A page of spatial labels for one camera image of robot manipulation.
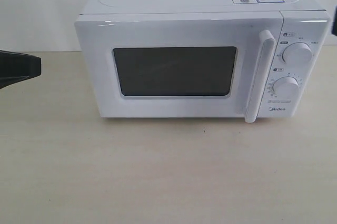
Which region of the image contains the white microwave oven body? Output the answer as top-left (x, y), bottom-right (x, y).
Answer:
top-left (79, 0), bottom-right (331, 118)

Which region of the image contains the white microwave door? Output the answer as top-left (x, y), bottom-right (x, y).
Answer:
top-left (75, 12), bottom-right (283, 123)

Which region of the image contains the lower white timer knob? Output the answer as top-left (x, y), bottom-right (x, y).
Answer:
top-left (272, 77), bottom-right (300, 99)

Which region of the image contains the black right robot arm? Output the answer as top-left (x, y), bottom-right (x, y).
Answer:
top-left (331, 7), bottom-right (337, 36)

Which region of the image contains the upper white power knob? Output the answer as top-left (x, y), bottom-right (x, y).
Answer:
top-left (282, 42), bottom-right (313, 66)

